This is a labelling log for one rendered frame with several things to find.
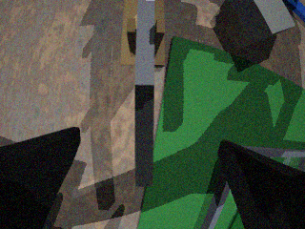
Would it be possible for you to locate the green putting mat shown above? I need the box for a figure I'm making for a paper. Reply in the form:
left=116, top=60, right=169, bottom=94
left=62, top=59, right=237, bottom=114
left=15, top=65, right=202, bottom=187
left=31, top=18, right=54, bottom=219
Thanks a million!
left=137, top=35, right=305, bottom=229

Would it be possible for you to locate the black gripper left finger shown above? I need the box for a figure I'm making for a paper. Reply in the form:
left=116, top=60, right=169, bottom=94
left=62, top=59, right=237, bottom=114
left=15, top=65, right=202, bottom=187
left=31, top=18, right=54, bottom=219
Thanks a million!
left=0, top=127, right=80, bottom=229

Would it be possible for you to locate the grey cube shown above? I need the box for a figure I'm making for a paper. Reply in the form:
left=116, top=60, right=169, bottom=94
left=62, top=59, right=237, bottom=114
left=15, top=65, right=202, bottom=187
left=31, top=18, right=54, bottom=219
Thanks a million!
left=229, top=0, right=296, bottom=43

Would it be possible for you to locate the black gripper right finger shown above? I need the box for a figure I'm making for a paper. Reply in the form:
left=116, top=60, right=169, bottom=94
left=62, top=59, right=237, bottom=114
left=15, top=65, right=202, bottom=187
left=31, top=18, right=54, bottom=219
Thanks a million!
left=217, top=140, right=305, bottom=229

